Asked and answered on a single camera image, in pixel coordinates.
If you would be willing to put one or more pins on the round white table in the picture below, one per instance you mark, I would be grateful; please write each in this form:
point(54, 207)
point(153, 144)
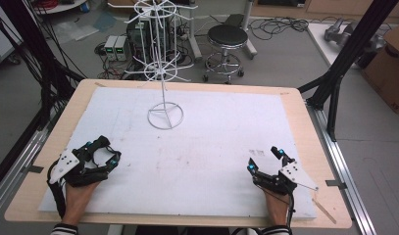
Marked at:
point(61, 6)

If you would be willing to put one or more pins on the clear plastic sheet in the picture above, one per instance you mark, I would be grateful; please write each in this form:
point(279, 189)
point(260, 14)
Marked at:
point(79, 27)

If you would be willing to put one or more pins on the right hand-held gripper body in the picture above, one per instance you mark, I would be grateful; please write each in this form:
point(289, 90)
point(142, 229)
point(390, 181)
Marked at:
point(280, 178)

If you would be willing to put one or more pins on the grey bench power supply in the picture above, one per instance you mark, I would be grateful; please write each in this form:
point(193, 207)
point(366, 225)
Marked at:
point(122, 48)
point(110, 47)

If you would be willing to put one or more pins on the white foam mat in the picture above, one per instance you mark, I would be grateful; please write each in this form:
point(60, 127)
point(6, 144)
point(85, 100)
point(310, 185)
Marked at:
point(200, 156)

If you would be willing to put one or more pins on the black computer tower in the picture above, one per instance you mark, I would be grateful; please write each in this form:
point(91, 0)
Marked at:
point(144, 31)

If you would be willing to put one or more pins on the black round stool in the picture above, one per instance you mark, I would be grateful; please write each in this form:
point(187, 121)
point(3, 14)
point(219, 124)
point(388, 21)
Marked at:
point(227, 37)

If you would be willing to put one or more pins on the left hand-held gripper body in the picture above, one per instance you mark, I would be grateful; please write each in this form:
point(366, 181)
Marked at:
point(73, 164)

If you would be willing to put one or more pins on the person's right hand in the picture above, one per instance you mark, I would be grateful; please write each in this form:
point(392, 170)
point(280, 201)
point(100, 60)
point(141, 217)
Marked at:
point(277, 206)

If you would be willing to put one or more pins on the person's left hand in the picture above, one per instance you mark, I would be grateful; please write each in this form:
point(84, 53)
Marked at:
point(77, 199)

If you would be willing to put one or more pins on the black tape strip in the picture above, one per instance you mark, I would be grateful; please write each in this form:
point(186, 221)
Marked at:
point(335, 184)
point(35, 169)

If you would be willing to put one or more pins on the white table leg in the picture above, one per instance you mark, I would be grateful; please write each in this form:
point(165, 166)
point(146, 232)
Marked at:
point(249, 36)
point(194, 39)

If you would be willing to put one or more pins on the aluminium rail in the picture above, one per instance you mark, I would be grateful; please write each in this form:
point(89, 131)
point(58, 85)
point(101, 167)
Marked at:
point(17, 166)
point(342, 169)

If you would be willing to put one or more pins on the black metal frame post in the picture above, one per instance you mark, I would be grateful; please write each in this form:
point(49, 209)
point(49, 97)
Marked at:
point(347, 52)

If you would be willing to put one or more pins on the thin wooden stick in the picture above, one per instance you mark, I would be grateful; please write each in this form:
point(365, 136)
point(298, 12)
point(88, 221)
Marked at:
point(324, 211)

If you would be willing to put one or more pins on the brown cardboard box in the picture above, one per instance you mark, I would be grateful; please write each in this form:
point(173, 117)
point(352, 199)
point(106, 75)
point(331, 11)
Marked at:
point(388, 71)

